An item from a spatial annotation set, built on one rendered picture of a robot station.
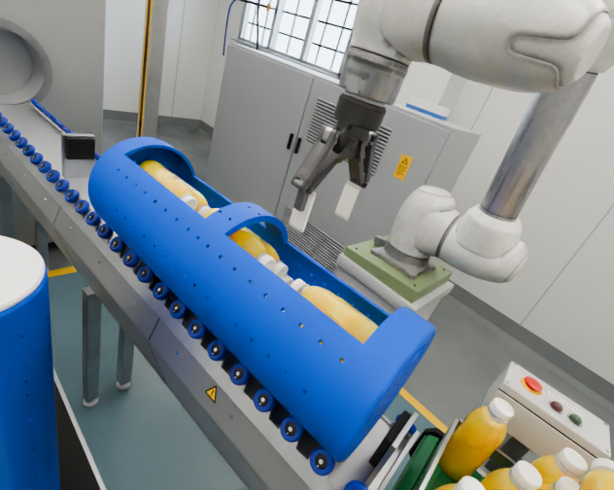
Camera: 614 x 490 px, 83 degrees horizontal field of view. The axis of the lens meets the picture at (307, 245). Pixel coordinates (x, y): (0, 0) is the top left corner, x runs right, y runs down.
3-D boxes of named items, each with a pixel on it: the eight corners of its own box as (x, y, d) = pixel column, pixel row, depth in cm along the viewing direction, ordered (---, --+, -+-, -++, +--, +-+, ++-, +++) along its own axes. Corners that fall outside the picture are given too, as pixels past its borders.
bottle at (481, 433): (471, 467, 77) (520, 414, 68) (462, 490, 71) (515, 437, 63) (442, 441, 80) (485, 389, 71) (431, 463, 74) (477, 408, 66)
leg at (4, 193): (18, 273, 202) (7, 172, 173) (21, 279, 199) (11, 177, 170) (5, 276, 197) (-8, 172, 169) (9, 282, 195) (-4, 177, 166)
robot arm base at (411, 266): (387, 239, 137) (392, 227, 135) (436, 269, 125) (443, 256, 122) (359, 246, 124) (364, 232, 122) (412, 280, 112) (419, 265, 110)
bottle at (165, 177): (159, 182, 100) (196, 213, 92) (135, 184, 95) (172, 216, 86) (162, 158, 97) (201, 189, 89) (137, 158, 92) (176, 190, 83)
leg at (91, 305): (94, 393, 157) (97, 282, 128) (100, 402, 154) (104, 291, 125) (80, 400, 152) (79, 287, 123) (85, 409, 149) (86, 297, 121)
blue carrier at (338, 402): (183, 213, 120) (184, 130, 104) (400, 392, 79) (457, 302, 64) (94, 237, 100) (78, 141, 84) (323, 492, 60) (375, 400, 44)
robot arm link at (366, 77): (337, 42, 49) (324, 87, 52) (392, 59, 45) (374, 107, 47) (368, 55, 56) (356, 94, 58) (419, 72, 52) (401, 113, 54)
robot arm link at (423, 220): (398, 232, 131) (423, 177, 122) (444, 256, 122) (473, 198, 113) (378, 240, 119) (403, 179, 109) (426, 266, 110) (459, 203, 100)
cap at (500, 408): (510, 413, 68) (516, 407, 67) (507, 426, 65) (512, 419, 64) (491, 400, 69) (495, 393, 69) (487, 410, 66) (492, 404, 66)
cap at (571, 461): (563, 450, 64) (570, 444, 63) (585, 472, 61) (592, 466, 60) (553, 456, 62) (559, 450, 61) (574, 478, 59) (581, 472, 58)
